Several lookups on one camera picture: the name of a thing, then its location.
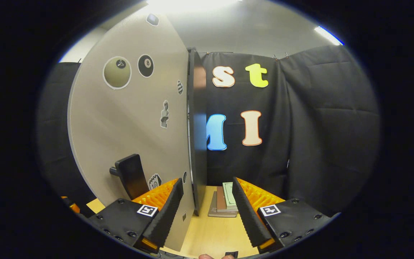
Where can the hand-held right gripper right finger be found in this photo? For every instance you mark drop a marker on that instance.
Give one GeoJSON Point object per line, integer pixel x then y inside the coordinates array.
{"type": "Point", "coordinates": [252, 219]}

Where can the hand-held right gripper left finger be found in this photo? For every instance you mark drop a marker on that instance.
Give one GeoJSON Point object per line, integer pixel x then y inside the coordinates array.
{"type": "Point", "coordinates": [165, 216]}

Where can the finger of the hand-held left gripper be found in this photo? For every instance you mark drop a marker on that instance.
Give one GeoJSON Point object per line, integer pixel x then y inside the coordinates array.
{"type": "Point", "coordinates": [73, 208]}

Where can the grey cabinet door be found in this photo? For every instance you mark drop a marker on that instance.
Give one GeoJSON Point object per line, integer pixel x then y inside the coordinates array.
{"type": "Point", "coordinates": [138, 118]}

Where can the brown book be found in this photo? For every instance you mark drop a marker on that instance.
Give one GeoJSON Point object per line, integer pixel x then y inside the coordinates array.
{"type": "Point", "coordinates": [220, 201]}

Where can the grey book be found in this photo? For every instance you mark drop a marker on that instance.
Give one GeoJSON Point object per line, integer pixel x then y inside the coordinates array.
{"type": "Point", "coordinates": [212, 210]}

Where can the black backdrop cloth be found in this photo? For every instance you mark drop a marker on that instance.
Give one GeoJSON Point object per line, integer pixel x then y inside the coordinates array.
{"type": "Point", "coordinates": [318, 126]}

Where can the ceiling light panel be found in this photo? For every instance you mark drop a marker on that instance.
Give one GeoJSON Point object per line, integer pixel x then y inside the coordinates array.
{"type": "Point", "coordinates": [192, 5]}
{"type": "Point", "coordinates": [328, 35]}

